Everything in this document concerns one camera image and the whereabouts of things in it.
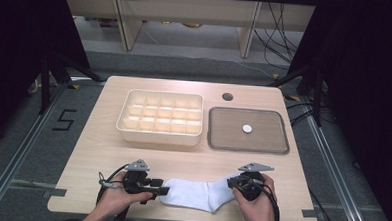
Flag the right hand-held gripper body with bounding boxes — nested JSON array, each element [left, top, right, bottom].
[[236, 161, 276, 203]]

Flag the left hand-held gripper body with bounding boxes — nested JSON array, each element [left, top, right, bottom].
[[122, 157, 156, 196]]

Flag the white sock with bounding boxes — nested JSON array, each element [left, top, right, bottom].
[[159, 168, 241, 215]]

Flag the person's right hand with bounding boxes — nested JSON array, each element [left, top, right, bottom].
[[230, 171, 279, 221]]

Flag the person's left hand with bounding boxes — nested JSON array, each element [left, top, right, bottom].
[[101, 171, 155, 220]]

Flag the grey tape strip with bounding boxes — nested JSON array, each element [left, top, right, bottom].
[[41, 187, 68, 200], [300, 208, 318, 219]]

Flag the cream divided storage box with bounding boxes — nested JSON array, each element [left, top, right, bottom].
[[114, 87, 206, 148]]

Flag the black metal stand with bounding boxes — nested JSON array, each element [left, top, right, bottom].
[[38, 52, 104, 118], [266, 63, 326, 129]]

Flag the dark curtain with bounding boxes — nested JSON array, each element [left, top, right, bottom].
[[280, 0, 392, 221], [0, 0, 95, 155]]

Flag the light wooden desk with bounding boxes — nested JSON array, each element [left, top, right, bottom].
[[60, 0, 317, 62]]

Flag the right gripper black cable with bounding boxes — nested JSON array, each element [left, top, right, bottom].
[[258, 183, 283, 221]]

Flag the aluminium floor rail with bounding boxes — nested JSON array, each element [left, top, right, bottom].
[[299, 111, 376, 221], [0, 81, 70, 221]]

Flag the black floor cables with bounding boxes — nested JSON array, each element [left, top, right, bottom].
[[284, 99, 323, 129]]

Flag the black hanging cables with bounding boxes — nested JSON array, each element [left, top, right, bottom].
[[252, 1, 307, 72]]

